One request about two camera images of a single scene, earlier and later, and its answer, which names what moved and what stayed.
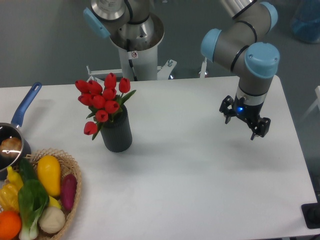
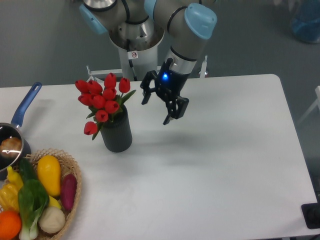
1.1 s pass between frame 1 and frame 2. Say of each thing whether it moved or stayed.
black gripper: moved
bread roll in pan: stayed
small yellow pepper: stayed
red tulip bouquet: stayed
